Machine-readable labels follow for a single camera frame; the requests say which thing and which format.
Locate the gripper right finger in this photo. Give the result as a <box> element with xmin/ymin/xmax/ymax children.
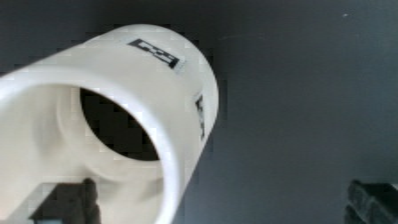
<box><xmin>345</xmin><ymin>180</ymin><xmax>398</xmax><ymax>224</ymax></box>

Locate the white lamp shade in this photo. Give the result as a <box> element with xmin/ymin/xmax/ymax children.
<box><xmin>0</xmin><ymin>24</ymin><xmax>219</xmax><ymax>224</ymax></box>

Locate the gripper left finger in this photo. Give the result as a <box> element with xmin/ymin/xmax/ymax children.
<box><xmin>30</xmin><ymin>178</ymin><xmax>100</xmax><ymax>224</ymax></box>

